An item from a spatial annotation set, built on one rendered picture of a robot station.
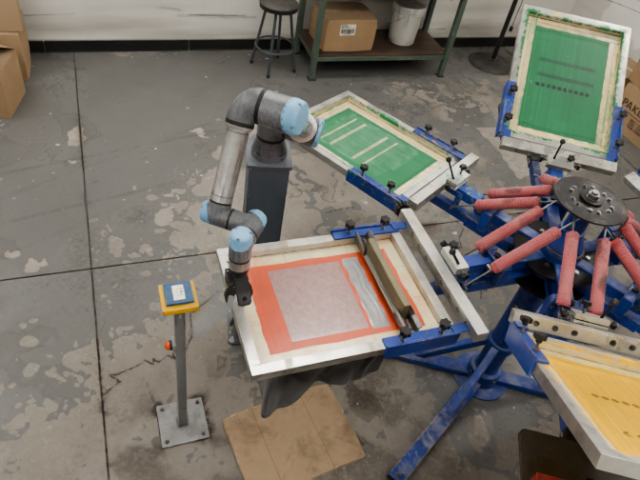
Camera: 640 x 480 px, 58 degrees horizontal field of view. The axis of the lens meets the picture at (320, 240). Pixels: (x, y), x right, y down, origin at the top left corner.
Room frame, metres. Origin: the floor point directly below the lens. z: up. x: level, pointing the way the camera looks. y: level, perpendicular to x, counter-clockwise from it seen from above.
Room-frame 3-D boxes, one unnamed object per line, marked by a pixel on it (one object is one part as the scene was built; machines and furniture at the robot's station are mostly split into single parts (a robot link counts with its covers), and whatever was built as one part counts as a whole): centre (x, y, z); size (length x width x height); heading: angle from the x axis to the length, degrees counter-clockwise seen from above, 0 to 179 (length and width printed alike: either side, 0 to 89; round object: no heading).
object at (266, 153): (1.94, 0.28, 1.25); 0.15 x 0.15 x 0.10
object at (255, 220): (1.41, 0.25, 1.28); 0.11 x 0.11 x 0.08; 81
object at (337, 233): (1.81, -0.18, 0.98); 0.30 x 0.05 x 0.07; 117
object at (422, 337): (1.32, -0.43, 0.98); 0.30 x 0.05 x 0.07; 117
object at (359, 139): (2.43, -0.27, 1.05); 1.08 x 0.61 x 0.23; 57
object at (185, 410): (1.31, 0.46, 0.48); 0.22 x 0.22 x 0.96; 27
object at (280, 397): (1.25, -0.14, 0.74); 0.46 x 0.04 x 0.42; 117
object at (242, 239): (1.31, 0.25, 1.28); 0.09 x 0.08 x 0.11; 171
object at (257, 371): (1.46, -0.09, 0.97); 0.79 x 0.58 x 0.04; 117
